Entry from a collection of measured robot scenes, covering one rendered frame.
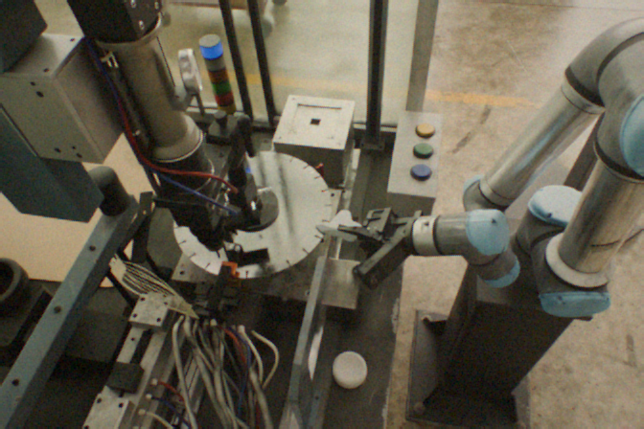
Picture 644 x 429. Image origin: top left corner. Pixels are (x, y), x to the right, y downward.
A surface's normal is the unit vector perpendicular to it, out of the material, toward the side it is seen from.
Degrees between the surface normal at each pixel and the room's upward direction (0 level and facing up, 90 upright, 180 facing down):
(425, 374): 0
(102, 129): 90
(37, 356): 0
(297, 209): 0
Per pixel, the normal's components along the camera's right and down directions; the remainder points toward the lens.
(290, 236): -0.04, -0.60
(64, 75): 0.98, 0.13
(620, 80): -0.95, -0.24
